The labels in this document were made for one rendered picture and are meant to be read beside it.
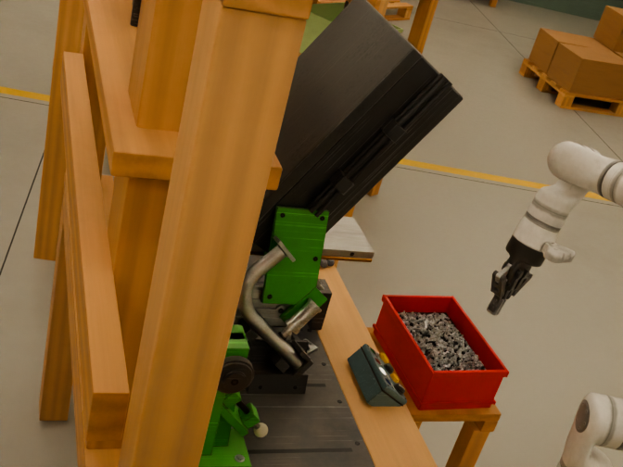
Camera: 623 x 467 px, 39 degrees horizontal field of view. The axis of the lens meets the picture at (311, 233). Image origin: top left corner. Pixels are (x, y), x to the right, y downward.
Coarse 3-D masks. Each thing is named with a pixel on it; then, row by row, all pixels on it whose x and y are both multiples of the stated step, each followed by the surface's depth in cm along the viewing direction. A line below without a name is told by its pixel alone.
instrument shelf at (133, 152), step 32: (96, 0) 178; (128, 0) 183; (96, 32) 161; (128, 32) 165; (96, 64) 151; (128, 64) 151; (128, 96) 139; (128, 128) 129; (128, 160) 122; (160, 160) 124
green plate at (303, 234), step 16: (288, 208) 178; (304, 208) 179; (288, 224) 179; (304, 224) 180; (320, 224) 181; (272, 240) 179; (288, 240) 180; (304, 240) 181; (320, 240) 182; (304, 256) 182; (320, 256) 183; (272, 272) 181; (288, 272) 182; (304, 272) 183; (272, 288) 182; (288, 288) 183; (304, 288) 184; (288, 304) 184
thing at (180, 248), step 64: (192, 0) 122; (192, 64) 95; (256, 64) 88; (192, 128) 92; (256, 128) 92; (128, 192) 135; (192, 192) 94; (256, 192) 96; (128, 256) 141; (192, 256) 98; (128, 320) 148; (192, 320) 103; (192, 384) 108; (128, 448) 117; (192, 448) 114
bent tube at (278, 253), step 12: (276, 240) 176; (276, 252) 176; (288, 252) 176; (264, 264) 176; (252, 276) 176; (252, 288) 177; (240, 300) 177; (240, 312) 179; (252, 312) 178; (252, 324) 179; (264, 324) 180; (264, 336) 181; (276, 336) 182; (276, 348) 183; (288, 348) 183; (288, 360) 184; (300, 360) 185
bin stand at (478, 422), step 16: (384, 352) 225; (400, 384) 215; (416, 416) 207; (432, 416) 208; (448, 416) 210; (464, 416) 211; (480, 416) 213; (496, 416) 214; (464, 432) 220; (480, 432) 217; (464, 448) 219; (480, 448) 220; (448, 464) 226; (464, 464) 222
